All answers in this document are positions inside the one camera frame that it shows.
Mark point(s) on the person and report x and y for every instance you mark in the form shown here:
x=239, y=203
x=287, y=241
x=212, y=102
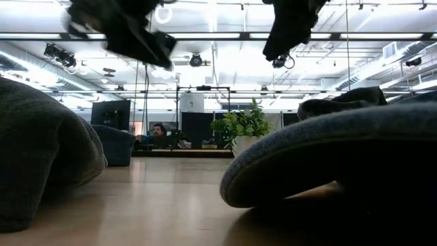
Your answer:
x=158, y=131

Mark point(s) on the black computer monitor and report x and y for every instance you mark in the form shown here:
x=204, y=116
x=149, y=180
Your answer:
x=111, y=114

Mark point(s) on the black metal stand frame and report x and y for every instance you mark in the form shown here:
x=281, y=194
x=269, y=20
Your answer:
x=177, y=102

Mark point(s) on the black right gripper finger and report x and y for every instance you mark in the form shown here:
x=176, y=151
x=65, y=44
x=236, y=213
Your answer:
x=278, y=41
x=300, y=30

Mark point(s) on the green leafy plant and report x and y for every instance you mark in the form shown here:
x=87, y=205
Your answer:
x=244, y=123

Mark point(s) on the black ceiling camera pair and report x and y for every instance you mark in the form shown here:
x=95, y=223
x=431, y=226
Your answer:
x=61, y=56

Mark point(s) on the large dark gray hat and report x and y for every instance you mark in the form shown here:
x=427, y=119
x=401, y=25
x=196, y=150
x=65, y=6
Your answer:
x=41, y=150

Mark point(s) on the white box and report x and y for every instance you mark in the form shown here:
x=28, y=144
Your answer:
x=192, y=102

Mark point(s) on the thin black frame rail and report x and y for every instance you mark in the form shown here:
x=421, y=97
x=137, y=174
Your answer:
x=239, y=92

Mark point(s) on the white plant pot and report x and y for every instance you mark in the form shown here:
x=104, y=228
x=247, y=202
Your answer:
x=244, y=145

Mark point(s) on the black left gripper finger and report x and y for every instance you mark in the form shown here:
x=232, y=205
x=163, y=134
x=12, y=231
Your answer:
x=165, y=41
x=152, y=54

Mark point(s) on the dark blue bucket hat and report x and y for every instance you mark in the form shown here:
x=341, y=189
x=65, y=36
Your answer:
x=114, y=145

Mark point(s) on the dark room partition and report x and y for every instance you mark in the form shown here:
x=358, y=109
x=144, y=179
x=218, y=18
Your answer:
x=198, y=130

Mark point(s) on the dark gray brimmed cap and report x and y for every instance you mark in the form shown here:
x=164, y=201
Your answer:
x=341, y=102

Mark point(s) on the round black ceiling camera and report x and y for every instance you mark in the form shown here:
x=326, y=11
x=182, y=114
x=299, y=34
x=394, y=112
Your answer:
x=196, y=60

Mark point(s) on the small black ceiling camera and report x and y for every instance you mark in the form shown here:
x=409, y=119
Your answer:
x=413, y=61

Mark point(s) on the black overhead light rail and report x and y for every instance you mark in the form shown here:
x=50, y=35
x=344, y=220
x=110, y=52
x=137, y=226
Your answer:
x=211, y=35

